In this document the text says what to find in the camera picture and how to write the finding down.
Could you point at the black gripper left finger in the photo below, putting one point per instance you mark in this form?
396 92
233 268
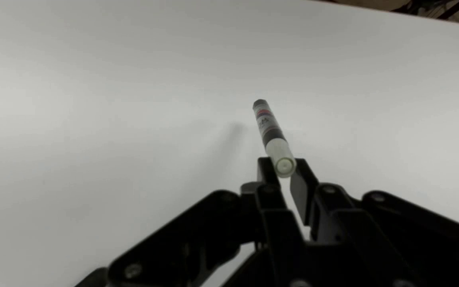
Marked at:
230 233

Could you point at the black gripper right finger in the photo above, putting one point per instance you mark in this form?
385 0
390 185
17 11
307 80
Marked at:
390 244

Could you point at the grey and black marker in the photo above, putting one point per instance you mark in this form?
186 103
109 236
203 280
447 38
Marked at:
273 135

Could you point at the black chair base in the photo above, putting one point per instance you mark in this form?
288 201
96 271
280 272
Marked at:
447 9

